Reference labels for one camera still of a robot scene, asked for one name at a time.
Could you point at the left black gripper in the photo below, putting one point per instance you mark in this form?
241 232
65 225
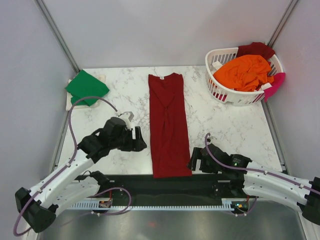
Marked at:
135 145

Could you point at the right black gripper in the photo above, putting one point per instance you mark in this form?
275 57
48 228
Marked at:
196 155

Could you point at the dark red t shirt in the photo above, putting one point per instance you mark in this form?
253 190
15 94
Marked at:
169 138

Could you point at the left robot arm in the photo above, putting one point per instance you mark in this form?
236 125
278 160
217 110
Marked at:
40 205

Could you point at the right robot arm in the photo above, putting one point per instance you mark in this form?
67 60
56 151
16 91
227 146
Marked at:
253 179

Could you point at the white laundry basket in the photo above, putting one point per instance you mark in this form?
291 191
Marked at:
215 59

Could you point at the folded green t shirt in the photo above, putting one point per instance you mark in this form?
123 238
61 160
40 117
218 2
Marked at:
85 85

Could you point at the orange t shirt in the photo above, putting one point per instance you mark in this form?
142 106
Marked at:
246 73

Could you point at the pink garment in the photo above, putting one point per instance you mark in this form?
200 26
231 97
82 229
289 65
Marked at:
278 80

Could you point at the dark red shirt in basket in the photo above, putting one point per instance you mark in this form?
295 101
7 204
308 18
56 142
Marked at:
256 48

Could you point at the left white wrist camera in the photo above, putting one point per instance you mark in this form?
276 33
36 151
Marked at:
127 117

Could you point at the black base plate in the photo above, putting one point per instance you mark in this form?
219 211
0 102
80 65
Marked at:
197 189

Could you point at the white slotted cable duct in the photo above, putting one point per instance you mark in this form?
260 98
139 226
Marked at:
99 205

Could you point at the left aluminium frame post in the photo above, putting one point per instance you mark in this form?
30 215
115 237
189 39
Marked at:
57 34

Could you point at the aluminium frame post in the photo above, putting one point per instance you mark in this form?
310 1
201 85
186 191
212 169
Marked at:
57 34
283 21

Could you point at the right aluminium frame post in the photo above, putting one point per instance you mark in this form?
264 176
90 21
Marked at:
283 21

